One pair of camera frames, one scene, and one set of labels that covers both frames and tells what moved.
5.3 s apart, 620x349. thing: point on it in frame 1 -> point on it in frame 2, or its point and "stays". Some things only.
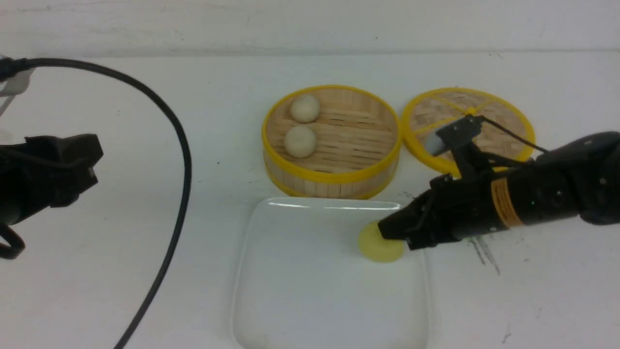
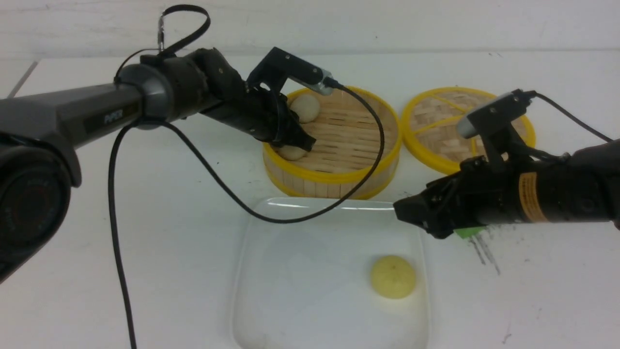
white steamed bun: (304, 109) stays
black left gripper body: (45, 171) -> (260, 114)
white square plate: (302, 281) stays
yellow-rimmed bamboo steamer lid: (506, 131) stays
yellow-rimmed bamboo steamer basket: (334, 142) stays
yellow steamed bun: (373, 247) -> (393, 277)
